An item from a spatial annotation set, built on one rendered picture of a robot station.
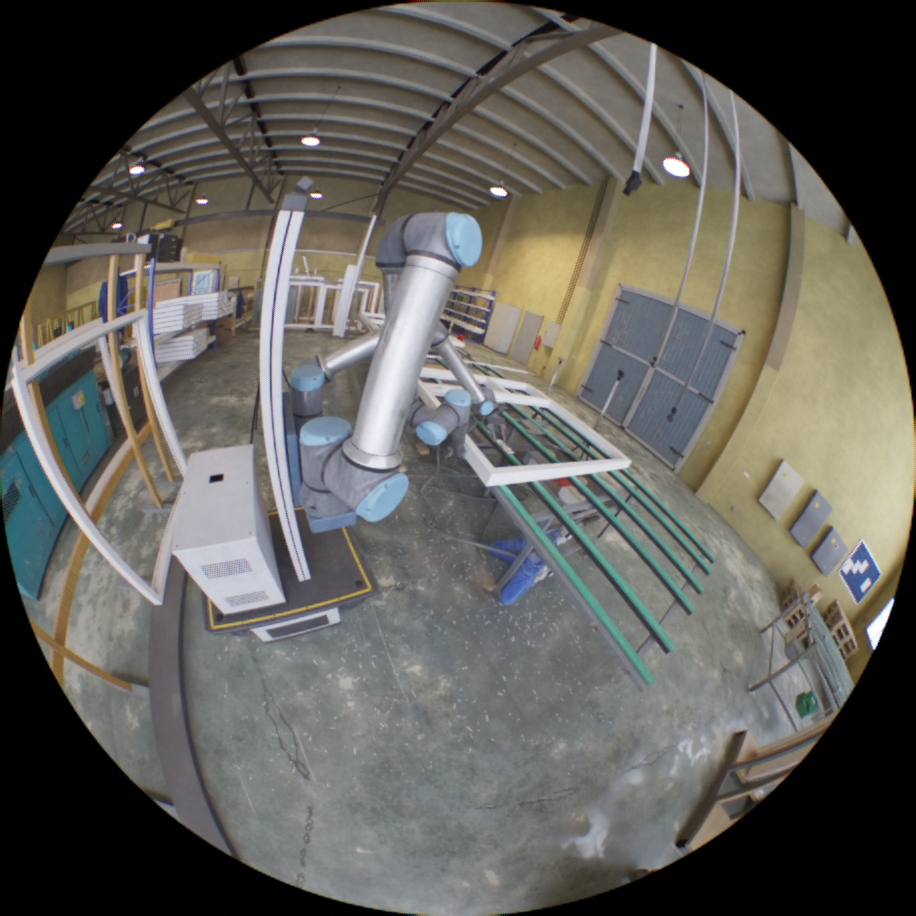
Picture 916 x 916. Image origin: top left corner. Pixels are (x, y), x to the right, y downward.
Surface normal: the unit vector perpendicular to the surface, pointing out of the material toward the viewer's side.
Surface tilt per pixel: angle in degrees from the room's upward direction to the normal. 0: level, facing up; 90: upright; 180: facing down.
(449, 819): 0
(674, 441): 90
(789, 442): 90
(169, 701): 0
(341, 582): 0
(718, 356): 90
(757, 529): 90
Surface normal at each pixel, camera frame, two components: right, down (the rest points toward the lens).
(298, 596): 0.26, -0.81
